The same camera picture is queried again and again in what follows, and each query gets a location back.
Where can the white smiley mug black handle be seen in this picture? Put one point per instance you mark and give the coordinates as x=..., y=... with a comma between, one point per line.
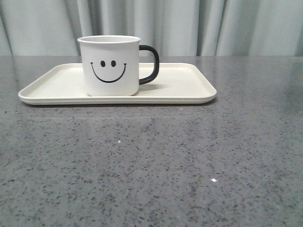
x=111, y=64

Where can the cream rectangular plastic tray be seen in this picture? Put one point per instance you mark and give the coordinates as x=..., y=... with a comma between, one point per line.
x=177, y=83

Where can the grey pleated curtain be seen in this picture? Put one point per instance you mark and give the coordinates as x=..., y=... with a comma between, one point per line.
x=173, y=27

